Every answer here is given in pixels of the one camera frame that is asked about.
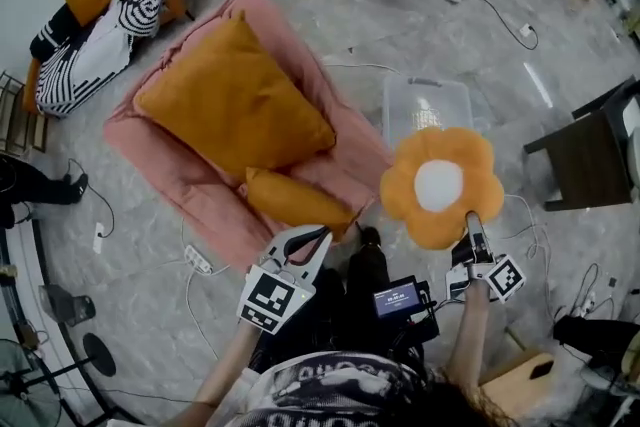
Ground small orange pillow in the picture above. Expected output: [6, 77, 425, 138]
[244, 166, 359, 244]

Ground person's right forearm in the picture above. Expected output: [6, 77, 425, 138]
[443, 283, 492, 387]

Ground orange flower pillow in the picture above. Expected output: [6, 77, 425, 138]
[379, 126, 506, 251]

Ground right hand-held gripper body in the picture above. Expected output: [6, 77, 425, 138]
[446, 232, 527, 304]

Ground person's black shoe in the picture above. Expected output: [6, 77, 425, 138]
[355, 224, 385, 250]

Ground wooden rack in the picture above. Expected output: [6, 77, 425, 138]
[0, 68, 50, 157]

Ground black floor cable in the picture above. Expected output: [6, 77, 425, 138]
[423, 0, 541, 52]

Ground black round stand base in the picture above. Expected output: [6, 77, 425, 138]
[81, 332, 118, 378]

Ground black standing fan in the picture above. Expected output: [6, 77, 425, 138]
[0, 337, 65, 427]

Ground dark wooden table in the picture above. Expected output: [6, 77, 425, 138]
[522, 75, 640, 213]

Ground light wooden stool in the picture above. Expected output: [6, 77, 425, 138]
[478, 348, 557, 419]

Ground grey dustpan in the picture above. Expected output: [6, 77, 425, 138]
[37, 283, 97, 328]

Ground pink floor sofa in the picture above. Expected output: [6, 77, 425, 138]
[102, 0, 395, 274]

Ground person's black white shirt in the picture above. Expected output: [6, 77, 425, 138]
[212, 349, 454, 427]

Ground black white striped blanket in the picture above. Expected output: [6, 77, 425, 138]
[29, 0, 174, 119]

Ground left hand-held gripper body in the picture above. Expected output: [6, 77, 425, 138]
[235, 234, 321, 336]

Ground person's black trousers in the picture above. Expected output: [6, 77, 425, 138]
[248, 239, 442, 369]

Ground large orange square pillow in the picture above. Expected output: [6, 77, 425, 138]
[133, 9, 338, 180]

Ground black phone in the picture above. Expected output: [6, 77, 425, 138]
[529, 358, 556, 380]

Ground person's left forearm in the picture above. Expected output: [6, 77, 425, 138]
[172, 320, 265, 427]

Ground black bag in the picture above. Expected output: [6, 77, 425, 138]
[551, 313, 640, 369]

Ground white floor cable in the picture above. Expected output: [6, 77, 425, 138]
[502, 192, 554, 264]

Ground clear plastic storage bin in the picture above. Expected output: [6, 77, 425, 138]
[381, 75, 475, 151]

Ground black chest device with screen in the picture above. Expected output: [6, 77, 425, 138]
[371, 275, 442, 342]

